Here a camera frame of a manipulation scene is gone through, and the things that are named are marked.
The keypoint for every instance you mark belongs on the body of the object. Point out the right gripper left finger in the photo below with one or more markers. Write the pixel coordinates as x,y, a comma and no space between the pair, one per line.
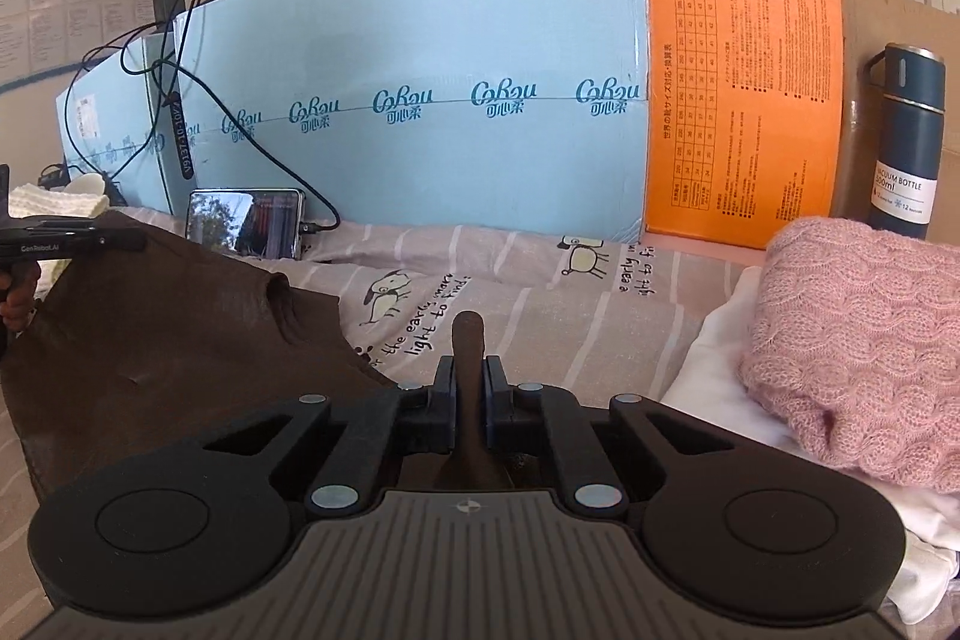
192,525

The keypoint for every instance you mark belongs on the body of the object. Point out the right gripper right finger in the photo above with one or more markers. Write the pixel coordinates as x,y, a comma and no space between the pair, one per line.
739,528

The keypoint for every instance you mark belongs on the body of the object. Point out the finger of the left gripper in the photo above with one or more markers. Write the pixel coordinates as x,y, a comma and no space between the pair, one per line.
66,238

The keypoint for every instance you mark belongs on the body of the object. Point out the brown garment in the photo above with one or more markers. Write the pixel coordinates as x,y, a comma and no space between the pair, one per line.
133,351

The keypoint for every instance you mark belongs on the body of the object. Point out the person's hand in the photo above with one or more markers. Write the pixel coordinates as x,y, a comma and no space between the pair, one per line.
19,286

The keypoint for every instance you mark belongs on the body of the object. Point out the cream knitted cloth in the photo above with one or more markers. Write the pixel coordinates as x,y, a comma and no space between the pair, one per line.
29,201

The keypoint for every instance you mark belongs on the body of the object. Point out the pink knitted sweater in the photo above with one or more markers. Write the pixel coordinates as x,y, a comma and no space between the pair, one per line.
854,346

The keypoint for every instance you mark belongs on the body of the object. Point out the smartphone with lit screen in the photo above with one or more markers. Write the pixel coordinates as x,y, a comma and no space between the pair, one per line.
262,223

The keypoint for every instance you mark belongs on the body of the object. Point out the dark blue thermos bottle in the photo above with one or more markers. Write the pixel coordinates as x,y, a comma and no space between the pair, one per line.
912,122

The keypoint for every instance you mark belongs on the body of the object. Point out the orange cardboard box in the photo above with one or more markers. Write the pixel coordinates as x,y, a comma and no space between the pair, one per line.
746,99

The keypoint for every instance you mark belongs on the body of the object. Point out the large light blue box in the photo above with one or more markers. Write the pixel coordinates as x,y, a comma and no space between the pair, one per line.
524,115

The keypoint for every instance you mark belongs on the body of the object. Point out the brown cardboard box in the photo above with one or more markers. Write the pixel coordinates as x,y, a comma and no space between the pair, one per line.
868,26

